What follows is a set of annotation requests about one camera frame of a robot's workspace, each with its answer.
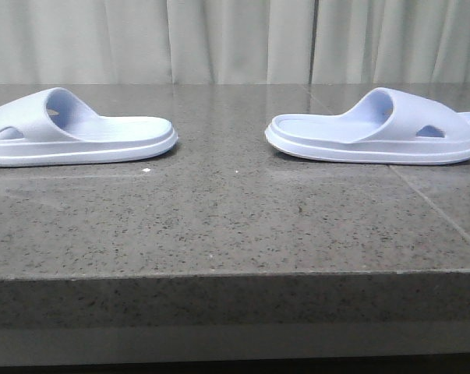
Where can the light blue slipper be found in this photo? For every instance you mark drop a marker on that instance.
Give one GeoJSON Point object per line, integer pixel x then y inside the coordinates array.
{"type": "Point", "coordinates": [54, 127]}
{"type": "Point", "coordinates": [386, 126]}

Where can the grey-white curtain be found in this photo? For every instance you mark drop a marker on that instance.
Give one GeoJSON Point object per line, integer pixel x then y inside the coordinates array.
{"type": "Point", "coordinates": [200, 42]}

